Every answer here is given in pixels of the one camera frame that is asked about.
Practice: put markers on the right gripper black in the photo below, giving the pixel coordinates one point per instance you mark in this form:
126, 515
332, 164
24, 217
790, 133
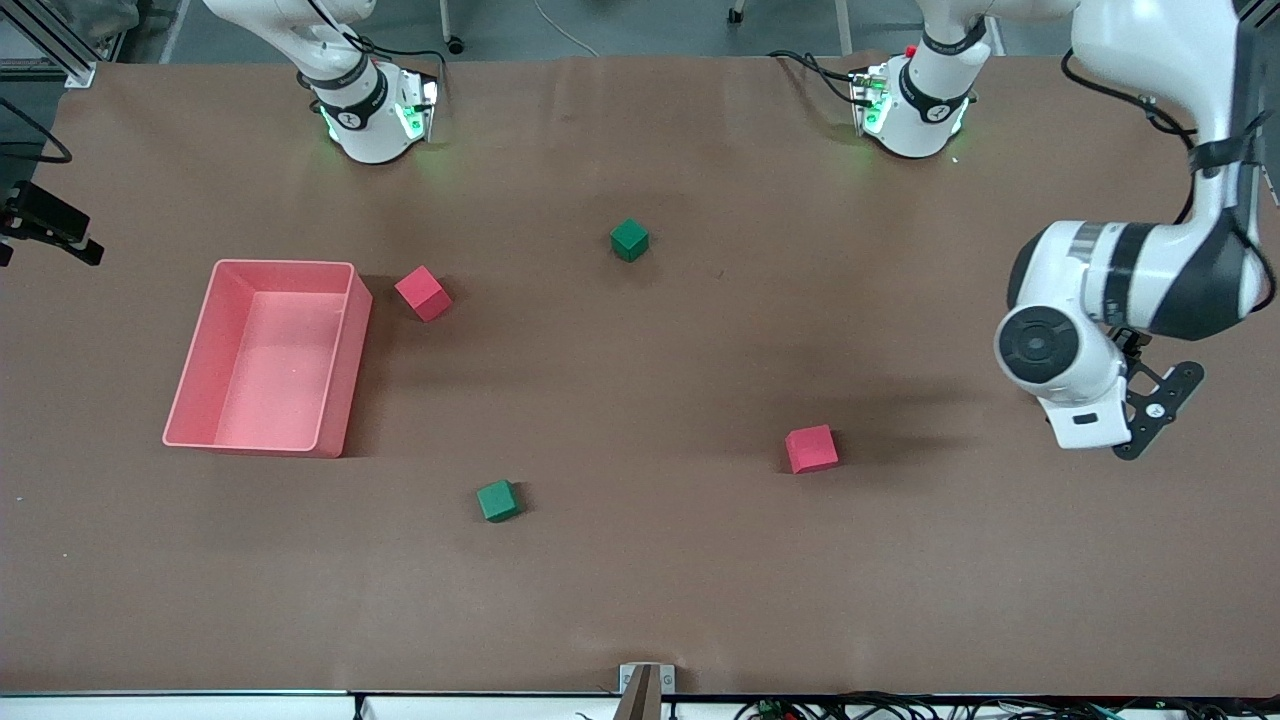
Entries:
42, 212

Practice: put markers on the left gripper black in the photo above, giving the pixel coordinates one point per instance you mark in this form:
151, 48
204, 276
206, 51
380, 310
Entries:
1131, 343

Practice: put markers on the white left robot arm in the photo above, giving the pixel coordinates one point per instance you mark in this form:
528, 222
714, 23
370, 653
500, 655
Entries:
1130, 280

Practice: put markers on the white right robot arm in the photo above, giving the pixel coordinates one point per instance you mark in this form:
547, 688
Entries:
360, 110

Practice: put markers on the grey cloth bundle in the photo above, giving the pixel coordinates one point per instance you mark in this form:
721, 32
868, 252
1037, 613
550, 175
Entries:
100, 15

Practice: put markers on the pink plastic bin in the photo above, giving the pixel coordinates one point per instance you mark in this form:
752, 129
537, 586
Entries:
290, 350

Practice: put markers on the pink foam cube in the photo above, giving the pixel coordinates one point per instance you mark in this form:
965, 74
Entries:
424, 295
811, 449

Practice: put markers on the chair leg with caster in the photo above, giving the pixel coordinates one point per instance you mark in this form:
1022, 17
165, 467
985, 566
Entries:
453, 44

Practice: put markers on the green foam cube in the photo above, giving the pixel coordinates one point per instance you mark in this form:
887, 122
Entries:
629, 241
497, 501

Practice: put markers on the aluminium frame post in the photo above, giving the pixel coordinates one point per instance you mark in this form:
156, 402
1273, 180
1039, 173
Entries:
78, 72

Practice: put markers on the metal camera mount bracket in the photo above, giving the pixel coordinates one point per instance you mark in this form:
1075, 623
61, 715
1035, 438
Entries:
647, 690

